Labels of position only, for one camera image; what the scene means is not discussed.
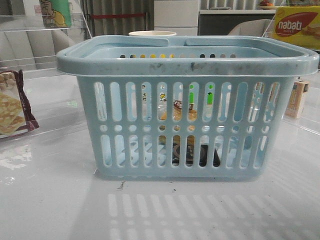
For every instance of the black tissue pack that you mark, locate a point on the black tissue pack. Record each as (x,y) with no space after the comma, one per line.
(190,155)

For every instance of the light blue plastic basket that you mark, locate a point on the light blue plastic basket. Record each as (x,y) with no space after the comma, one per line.
(123,79)

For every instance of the yellow paper cup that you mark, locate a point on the yellow paper cup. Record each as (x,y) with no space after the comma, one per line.
(152,33)

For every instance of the white filing cabinet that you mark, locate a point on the white filing cabinet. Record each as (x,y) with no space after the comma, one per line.
(179,16)

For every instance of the brown cracker packet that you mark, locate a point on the brown cracker packet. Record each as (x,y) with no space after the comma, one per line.
(16,116)

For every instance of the green cartoon snack bag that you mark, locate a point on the green cartoon snack bag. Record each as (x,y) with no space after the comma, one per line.
(55,13)

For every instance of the clear acrylic display shelf left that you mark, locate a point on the clear acrylic display shelf left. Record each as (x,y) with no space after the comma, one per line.
(27,45)

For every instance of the yellow nabati wafer box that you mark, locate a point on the yellow nabati wafer box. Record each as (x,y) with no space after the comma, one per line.
(298,25)

